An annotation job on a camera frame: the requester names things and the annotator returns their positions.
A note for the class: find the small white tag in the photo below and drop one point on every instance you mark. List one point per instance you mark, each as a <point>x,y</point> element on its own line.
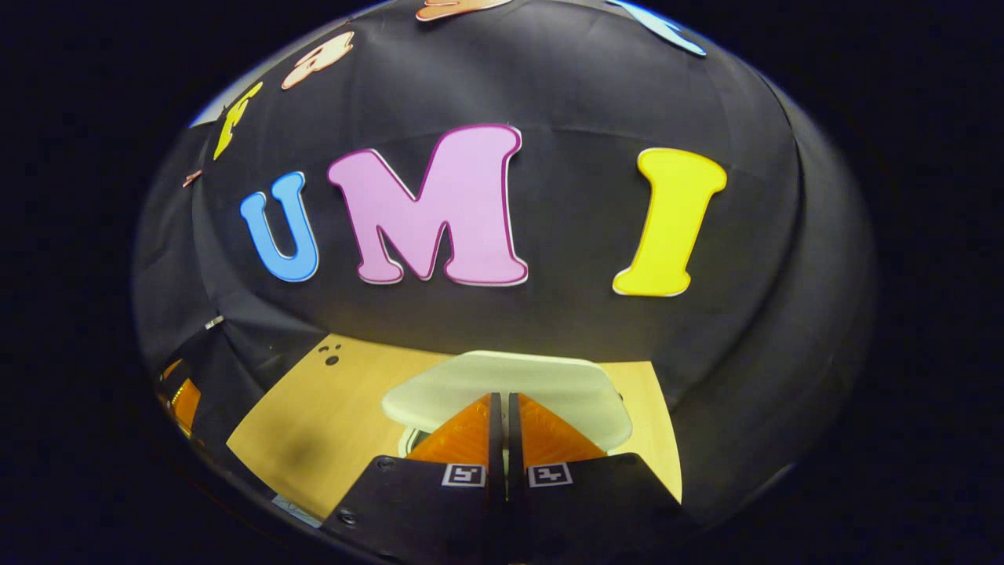
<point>213,322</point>

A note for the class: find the wooden desktop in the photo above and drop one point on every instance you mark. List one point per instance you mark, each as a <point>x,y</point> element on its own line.
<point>329,424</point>

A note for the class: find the black backdrop cloth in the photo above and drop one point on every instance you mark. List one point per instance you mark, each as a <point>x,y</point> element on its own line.
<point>580,102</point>

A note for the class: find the pale green desktop garbage bin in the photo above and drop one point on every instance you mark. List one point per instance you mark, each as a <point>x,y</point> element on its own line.
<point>510,384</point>

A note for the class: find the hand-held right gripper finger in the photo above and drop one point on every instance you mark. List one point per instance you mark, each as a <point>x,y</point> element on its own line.
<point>496,439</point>
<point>514,439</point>

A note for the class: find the small orange clip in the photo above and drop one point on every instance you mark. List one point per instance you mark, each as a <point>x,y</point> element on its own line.
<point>191,178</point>

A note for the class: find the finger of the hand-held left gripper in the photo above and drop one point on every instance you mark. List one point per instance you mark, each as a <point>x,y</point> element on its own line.
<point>171,369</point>
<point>187,404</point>

